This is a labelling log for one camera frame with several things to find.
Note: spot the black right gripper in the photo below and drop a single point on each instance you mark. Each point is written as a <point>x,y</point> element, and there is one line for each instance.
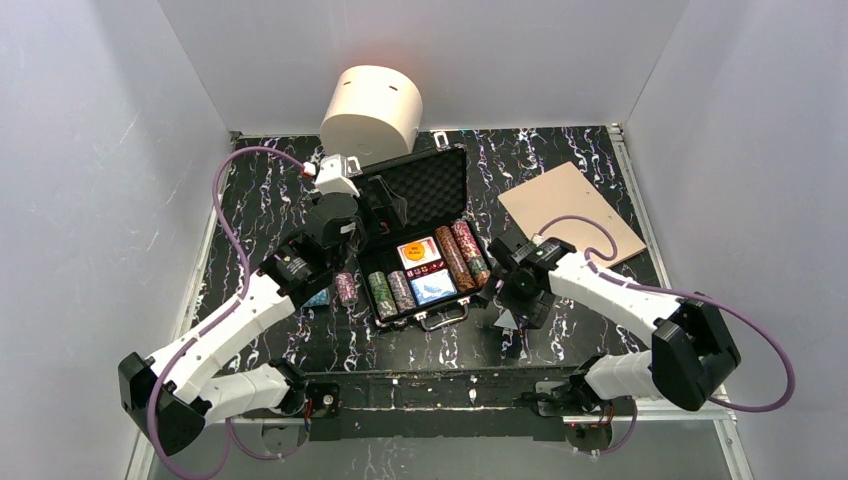
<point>494,291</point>

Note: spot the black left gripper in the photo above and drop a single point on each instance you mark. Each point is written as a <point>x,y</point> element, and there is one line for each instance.
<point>370,204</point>

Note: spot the clear triangular acrylic marker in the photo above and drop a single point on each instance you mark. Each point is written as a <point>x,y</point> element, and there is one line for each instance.
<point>506,321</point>

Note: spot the blue card deck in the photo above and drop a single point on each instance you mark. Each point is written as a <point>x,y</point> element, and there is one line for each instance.
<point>433,287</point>

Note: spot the pink chip stack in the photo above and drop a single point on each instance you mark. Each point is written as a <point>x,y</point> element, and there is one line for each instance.
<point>346,289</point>

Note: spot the yellow big blind button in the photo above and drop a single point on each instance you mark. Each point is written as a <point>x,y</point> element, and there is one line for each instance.
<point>414,251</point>

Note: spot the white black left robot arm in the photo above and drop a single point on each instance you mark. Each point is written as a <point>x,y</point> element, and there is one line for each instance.
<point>174,393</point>

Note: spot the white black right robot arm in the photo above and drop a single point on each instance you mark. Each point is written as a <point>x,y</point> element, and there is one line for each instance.
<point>689,351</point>

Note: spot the red white chip stack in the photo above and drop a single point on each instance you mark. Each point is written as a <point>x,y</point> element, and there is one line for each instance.
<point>471,252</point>

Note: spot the black poker chip case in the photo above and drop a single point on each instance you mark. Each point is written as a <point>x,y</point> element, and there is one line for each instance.
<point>435,184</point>

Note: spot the red card deck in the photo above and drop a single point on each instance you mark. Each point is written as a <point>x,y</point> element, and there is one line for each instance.
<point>433,253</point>

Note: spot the red dice in case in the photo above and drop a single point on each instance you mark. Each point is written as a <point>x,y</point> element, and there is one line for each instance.
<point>425,269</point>

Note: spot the beige rectangular board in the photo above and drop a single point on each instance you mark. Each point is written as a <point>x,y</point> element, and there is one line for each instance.
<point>560,203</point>

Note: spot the blue orange chip stack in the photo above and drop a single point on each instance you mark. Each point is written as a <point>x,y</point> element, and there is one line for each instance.
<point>401,291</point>

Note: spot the green chip stack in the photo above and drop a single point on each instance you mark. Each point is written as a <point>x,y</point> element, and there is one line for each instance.
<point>381,291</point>

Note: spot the white cylindrical lamp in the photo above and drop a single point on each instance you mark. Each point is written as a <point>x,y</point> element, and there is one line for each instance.
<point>374,114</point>

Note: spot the light blue chip stack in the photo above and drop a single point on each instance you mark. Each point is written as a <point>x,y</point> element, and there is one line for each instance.
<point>320,299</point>

